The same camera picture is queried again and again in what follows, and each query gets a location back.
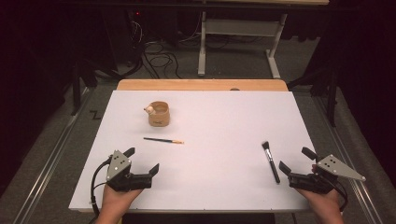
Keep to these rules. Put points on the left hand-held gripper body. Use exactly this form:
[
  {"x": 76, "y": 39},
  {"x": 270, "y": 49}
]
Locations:
[{"x": 118, "y": 165}]

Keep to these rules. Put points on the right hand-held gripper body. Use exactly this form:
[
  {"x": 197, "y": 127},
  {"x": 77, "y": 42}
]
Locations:
[{"x": 336, "y": 168}]

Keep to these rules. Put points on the black makeup brush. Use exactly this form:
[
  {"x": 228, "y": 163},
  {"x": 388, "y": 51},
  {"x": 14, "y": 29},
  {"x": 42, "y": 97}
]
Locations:
[{"x": 271, "y": 161}]

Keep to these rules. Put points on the thin wooden brush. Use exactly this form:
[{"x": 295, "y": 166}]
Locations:
[{"x": 162, "y": 140}]

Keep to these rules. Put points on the wooden brush holder cup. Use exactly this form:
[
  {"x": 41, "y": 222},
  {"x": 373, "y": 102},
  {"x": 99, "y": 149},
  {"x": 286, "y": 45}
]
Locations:
[{"x": 159, "y": 117}]

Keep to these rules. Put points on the person's left hand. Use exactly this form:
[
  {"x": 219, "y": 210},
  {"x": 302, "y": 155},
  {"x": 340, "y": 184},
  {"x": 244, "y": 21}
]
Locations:
[{"x": 118, "y": 200}]

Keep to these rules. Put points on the person's right hand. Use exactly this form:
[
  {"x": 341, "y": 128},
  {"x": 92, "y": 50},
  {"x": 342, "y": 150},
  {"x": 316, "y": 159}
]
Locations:
[{"x": 325, "y": 203}]

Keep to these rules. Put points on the black metal stand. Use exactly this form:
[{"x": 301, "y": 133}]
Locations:
[
  {"x": 76, "y": 87},
  {"x": 332, "y": 96}
]

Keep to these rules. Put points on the white board sheet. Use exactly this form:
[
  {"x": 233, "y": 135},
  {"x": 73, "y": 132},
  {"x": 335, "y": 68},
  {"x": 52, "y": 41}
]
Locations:
[{"x": 211, "y": 124}]

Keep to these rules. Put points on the wooden table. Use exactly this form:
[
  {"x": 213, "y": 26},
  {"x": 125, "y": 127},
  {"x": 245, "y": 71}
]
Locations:
[{"x": 202, "y": 84}]

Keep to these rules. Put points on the metal floor rail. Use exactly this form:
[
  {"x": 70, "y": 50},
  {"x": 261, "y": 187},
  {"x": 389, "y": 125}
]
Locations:
[
  {"x": 355, "y": 168},
  {"x": 46, "y": 168}
]

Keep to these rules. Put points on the white metal desk frame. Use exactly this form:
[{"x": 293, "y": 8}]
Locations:
[{"x": 239, "y": 27}]

